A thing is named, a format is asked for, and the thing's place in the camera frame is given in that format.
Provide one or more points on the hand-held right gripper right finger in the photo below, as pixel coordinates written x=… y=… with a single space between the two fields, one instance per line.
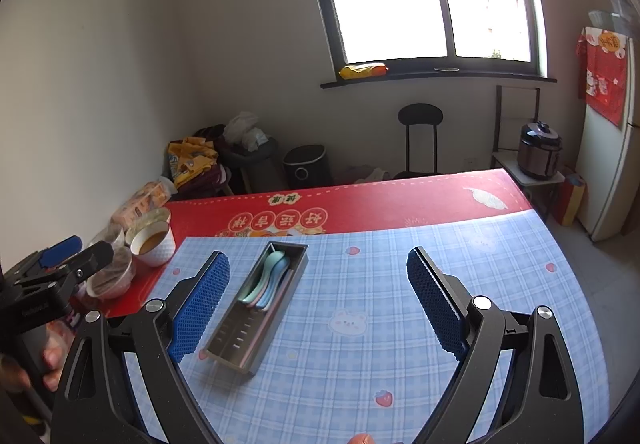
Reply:
x=435 y=299

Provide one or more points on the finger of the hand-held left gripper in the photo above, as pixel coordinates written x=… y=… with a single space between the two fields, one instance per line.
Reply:
x=60 y=250
x=92 y=258

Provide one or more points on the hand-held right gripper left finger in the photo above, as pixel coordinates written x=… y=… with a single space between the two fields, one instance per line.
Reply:
x=200 y=304

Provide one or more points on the pink spoon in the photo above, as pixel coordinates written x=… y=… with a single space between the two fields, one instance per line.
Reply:
x=252 y=301

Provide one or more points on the stainless steel utensil tray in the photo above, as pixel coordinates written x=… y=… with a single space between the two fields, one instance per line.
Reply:
x=235 y=344

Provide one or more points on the blue spoon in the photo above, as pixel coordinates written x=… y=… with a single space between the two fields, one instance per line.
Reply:
x=277 y=285

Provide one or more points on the green spoon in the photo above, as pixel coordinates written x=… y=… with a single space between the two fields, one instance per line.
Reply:
x=270 y=261

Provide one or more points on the person's left hand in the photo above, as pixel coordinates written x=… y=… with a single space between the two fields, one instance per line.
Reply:
x=50 y=364

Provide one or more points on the clear plastic food container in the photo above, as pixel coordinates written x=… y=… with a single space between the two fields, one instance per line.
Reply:
x=112 y=279
x=110 y=236

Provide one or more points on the white ribbed bowl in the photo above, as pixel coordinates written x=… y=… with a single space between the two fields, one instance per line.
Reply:
x=160 y=251

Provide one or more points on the orange snack packet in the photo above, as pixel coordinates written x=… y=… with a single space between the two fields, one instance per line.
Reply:
x=142 y=204

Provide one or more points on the red printed tablecloth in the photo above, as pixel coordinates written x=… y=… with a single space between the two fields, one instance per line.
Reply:
x=375 y=209

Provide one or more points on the blue plaid table mat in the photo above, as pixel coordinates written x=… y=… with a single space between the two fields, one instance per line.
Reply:
x=350 y=374

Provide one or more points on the white slippers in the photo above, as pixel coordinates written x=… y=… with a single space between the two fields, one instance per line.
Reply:
x=372 y=173

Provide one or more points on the pile of clothes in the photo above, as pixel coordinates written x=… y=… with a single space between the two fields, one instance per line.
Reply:
x=195 y=158

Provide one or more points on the black trash bin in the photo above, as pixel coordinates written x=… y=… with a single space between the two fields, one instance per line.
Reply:
x=307 y=168

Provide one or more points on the white plastic bag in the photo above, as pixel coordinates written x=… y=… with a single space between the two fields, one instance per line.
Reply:
x=245 y=131

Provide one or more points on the rice cooker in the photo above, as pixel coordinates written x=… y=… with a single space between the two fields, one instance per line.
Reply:
x=540 y=148

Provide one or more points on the black round stool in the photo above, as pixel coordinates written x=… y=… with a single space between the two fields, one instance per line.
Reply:
x=420 y=114

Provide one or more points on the white refrigerator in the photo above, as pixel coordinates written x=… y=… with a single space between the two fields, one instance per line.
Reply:
x=605 y=173

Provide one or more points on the dark dish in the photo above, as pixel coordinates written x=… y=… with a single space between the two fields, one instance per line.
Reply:
x=445 y=69

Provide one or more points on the yellow snack packet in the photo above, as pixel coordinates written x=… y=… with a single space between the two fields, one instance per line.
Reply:
x=362 y=70

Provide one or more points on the red gift bag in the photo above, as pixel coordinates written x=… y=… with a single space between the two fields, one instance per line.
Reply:
x=602 y=73

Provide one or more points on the clear plastic containers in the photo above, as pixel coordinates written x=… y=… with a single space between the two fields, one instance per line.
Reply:
x=610 y=16

